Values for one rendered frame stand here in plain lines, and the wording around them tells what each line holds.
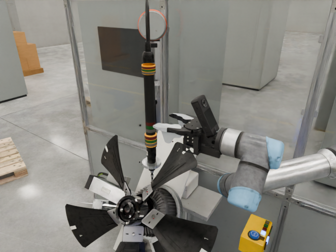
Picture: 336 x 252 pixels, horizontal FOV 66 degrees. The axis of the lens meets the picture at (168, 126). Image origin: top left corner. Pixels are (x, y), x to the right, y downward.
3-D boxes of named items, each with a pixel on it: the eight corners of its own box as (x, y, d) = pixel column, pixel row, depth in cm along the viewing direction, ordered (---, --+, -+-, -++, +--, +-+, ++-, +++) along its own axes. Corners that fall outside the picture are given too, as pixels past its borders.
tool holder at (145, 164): (142, 156, 100) (141, 133, 96) (161, 155, 100) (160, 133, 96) (141, 169, 92) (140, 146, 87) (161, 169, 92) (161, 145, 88)
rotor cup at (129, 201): (124, 219, 119) (107, 220, 108) (136, 189, 121) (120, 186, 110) (149, 233, 112) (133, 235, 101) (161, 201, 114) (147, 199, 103)
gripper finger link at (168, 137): (151, 144, 78) (181, 146, 76) (150, 126, 75) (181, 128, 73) (153, 139, 80) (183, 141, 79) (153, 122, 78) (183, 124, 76)
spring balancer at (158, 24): (139, 39, 148) (138, 41, 142) (137, 9, 141) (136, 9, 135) (166, 39, 148) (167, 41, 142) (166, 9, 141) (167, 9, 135)
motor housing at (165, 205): (132, 224, 134) (117, 224, 122) (148, 181, 137) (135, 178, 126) (169, 244, 122) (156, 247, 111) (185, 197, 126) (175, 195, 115)
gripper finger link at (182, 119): (169, 127, 87) (186, 138, 80) (169, 111, 85) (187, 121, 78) (176, 125, 89) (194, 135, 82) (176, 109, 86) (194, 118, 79)
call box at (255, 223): (248, 228, 129) (251, 212, 125) (269, 237, 124) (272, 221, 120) (237, 252, 117) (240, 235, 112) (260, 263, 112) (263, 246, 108)
